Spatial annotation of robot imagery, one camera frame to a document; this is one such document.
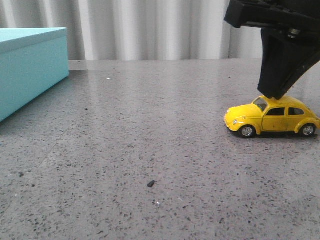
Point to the light blue storage box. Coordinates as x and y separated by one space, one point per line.
32 60

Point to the small black debris piece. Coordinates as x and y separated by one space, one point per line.
151 183

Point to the yellow beetle toy car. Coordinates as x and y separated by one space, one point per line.
287 114

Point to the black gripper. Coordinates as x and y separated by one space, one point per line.
285 59

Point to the grey pleated curtain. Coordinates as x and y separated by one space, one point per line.
131 30

